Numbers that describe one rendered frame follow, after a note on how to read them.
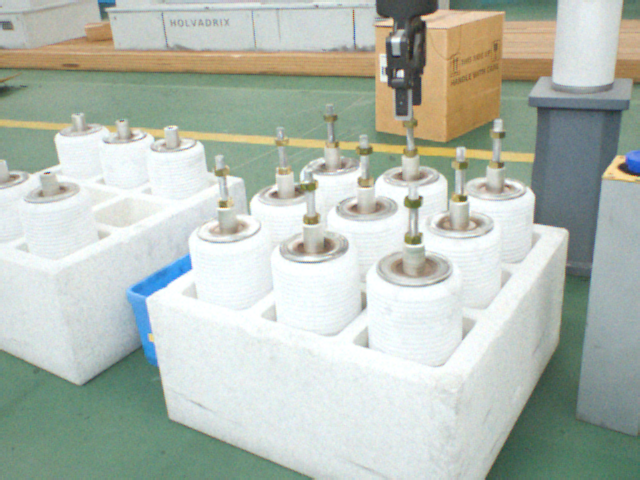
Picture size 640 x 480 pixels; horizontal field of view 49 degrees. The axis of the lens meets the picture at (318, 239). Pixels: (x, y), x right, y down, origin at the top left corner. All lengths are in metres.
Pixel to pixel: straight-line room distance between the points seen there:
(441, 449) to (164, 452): 0.36
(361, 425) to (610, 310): 0.30
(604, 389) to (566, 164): 0.43
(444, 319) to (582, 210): 0.57
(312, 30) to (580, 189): 1.90
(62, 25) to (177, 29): 0.92
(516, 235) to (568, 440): 0.25
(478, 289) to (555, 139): 0.45
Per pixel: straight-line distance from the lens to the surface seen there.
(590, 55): 1.16
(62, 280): 0.97
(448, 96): 1.90
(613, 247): 0.80
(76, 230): 1.01
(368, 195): 0.82
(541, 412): 0.93
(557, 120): 1.16
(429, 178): 0.92
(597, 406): 0.90
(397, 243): 0.82
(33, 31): 3.86
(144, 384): 1.02
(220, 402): 0.85
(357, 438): 0.74
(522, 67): 2.63
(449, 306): 0.68
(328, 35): 2.90
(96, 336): 1.03
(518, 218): 0.87
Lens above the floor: 0.57
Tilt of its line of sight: 25 degrees down
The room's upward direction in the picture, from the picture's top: 4 degrees counter-clockwise
